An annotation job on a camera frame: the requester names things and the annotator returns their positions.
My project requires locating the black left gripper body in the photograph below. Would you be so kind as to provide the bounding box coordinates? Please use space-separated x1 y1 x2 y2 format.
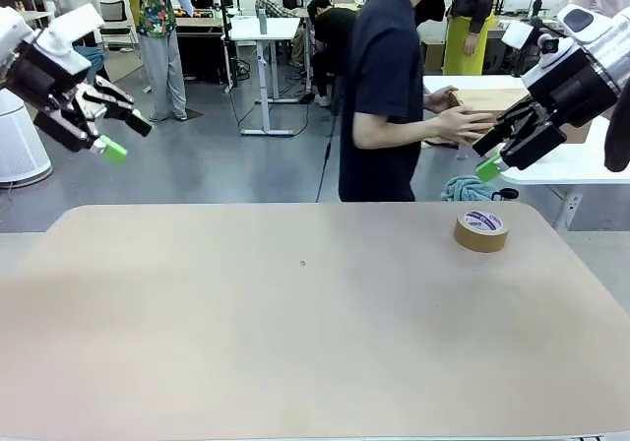
2 41 83 116

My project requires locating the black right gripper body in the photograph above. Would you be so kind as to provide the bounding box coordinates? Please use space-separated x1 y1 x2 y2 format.
520 49 619 125

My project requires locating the brown cardboard box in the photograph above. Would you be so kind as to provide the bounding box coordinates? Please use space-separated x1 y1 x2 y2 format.
445 86 595 146

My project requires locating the person's right forearm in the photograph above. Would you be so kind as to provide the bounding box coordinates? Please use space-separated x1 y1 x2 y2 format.
352 113 444 151

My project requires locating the person's right hand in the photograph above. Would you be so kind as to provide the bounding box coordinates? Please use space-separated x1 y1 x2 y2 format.
436 107 495 148

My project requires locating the person's left hand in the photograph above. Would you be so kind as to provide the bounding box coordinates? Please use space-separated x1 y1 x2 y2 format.
425 85 465 115

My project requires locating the white rounded table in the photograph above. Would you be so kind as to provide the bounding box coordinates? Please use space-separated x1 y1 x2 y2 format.
421 74 630 186

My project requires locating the table with pink legs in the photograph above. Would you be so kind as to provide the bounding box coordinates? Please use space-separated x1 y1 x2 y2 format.
18 10 53 30

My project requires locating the mannequin in floral shirt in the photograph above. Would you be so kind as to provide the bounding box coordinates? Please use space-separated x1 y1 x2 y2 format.
115 0 191 123

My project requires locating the teal towel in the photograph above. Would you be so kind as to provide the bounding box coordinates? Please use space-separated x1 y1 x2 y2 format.
440 174 506 203

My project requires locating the mesh back office chair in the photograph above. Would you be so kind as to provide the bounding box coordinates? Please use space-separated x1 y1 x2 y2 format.
100 0 137 52

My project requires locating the figure in yellow apron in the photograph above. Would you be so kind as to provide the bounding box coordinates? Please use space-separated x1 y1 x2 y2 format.
441 0 509 78

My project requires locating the black desk with wooden top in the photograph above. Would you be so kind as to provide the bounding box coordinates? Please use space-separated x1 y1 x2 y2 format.
174 15 232 86

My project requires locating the small background cardboard box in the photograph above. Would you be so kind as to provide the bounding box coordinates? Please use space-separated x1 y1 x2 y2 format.
421 36 447 76

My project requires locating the brown packing tape roll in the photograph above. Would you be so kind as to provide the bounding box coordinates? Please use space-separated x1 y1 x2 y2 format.
453 209 510 254

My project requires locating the person in navy t-shirt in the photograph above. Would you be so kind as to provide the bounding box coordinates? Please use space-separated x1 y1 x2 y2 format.
338 0 438 204

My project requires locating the person in plaid shirt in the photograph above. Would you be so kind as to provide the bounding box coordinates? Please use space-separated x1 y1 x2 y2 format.
254 0 309 66

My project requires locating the white standing desk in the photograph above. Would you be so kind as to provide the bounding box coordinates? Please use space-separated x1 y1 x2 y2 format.
228 16 309 138

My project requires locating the person in black clothes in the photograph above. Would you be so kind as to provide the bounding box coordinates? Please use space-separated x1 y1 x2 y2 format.
307 0 359 109

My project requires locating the black cable sleeve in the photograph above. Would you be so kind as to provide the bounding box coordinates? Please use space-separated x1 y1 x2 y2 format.
603 96 630 174

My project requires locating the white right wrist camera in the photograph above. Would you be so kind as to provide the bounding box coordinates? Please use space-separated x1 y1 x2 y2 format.
501 20 575 67

